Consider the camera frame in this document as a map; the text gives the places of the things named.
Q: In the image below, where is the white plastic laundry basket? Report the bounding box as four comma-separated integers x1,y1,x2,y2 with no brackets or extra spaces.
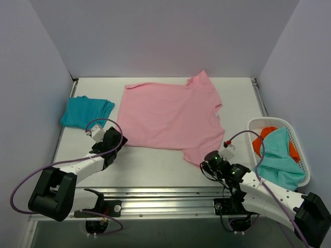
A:
247,117,310,191

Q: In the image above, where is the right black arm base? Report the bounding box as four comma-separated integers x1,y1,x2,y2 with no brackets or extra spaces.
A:
214,186,260,235

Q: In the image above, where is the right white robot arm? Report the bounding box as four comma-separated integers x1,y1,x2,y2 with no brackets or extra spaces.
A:
200,151,330,247

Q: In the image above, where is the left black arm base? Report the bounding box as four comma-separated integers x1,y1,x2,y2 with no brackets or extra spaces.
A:
73,200,123,233

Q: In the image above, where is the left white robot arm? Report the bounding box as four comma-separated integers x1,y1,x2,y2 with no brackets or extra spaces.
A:
28,127,128,222

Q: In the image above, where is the aluminium mounting rail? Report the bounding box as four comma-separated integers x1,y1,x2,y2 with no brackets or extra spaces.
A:
28,186,259,222

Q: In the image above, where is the folded teal t shirt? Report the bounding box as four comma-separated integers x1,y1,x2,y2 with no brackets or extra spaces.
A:
61,96,115,129

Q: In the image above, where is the orange t shirt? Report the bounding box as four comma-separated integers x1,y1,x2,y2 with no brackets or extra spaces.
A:
252,126,302,163

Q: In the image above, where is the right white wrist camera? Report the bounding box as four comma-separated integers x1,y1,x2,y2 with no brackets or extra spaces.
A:
219,141,235,161

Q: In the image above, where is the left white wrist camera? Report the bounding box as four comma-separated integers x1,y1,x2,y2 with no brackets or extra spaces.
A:
85,124,105,143

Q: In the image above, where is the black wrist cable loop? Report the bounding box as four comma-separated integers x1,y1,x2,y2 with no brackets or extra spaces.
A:
200,162,233,197

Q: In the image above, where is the pink t shirt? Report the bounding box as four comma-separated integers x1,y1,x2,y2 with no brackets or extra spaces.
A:
117,71,225,165

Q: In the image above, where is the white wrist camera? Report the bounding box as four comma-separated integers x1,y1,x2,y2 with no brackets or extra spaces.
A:
85,124,105,143
219,141,235,161

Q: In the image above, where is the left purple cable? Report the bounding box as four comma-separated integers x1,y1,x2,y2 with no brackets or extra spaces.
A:
9,117,124,236

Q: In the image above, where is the light turquoise t shirt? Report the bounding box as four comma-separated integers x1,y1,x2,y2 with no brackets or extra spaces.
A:
252,127,306,191

